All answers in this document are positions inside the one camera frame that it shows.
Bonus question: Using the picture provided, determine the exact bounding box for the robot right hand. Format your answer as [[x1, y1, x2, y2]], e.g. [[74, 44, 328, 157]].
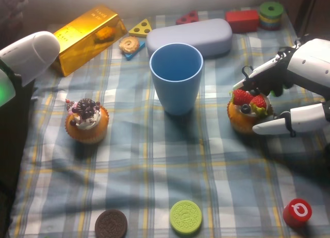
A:
[[233, 34, 330, 138]]

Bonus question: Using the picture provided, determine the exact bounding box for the strawberry blueberry toy cupcake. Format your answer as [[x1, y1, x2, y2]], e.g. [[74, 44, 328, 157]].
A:
[[226, 88, 274, 134]]

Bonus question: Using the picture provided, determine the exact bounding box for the chocolate cream toy cupcake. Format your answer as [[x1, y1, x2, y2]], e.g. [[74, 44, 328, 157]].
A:
[[64, 98, 110, 145]]

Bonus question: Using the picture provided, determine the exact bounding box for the blue plastic cup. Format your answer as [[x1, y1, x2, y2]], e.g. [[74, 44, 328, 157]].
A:
[[149, 43, 204, 116]]

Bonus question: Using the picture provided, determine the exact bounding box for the red rectangular wooden block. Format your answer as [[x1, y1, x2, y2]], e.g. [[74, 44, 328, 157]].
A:
[[225, 9, 260, 34]]

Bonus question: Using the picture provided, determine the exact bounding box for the lilac glasses case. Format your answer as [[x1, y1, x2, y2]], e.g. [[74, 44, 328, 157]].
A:
[[146, 18, 234, 60]]

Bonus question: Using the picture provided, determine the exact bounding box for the red triangle block with holes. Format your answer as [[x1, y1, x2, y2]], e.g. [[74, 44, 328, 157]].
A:
[[175, 10, 200, 26]]

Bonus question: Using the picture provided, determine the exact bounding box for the red cylinder with white print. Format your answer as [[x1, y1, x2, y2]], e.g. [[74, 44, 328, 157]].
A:
[[283, 198, 313, 228]]

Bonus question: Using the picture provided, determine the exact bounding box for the blue plaid tablecloth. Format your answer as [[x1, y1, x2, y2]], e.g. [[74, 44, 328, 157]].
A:
[[7, 7, 330, 238]]

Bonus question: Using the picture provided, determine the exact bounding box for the yellow triangle block with holes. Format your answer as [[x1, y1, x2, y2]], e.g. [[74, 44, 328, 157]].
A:
[[128, 18, 152, 38]]

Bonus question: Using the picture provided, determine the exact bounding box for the blue triangle wooden block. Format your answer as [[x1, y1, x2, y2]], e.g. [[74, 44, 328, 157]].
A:
[[123, 41, 146, 61]]

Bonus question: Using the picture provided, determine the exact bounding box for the round swirl biscuit toy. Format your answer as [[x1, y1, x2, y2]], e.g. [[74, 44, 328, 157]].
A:
[[119, 36, 140, 54]]

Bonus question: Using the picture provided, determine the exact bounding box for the green sandwich cookie toy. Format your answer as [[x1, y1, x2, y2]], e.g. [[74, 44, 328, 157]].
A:
[[169, 200, 204, 235]]

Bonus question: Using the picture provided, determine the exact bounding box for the shiny gold bar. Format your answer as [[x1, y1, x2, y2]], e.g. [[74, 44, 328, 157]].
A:
[[50, 5, 129, 77]]

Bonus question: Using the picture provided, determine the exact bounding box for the brown sandwich cookie toy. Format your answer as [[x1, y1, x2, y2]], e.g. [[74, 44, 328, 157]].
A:
[[94, 209, 129, 238]]

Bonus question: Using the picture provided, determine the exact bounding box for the red wooden ring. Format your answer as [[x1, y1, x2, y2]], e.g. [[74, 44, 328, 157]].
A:
[[259, 23, 282, 31]]

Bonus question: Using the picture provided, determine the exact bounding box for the blue wooden ring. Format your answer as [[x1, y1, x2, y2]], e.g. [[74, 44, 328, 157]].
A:
[[259, 20, 283, 27]]

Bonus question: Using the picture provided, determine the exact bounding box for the yellow wooden ring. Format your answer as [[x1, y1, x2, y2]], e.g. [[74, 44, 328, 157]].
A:
[[259, 15, 283, 24]]

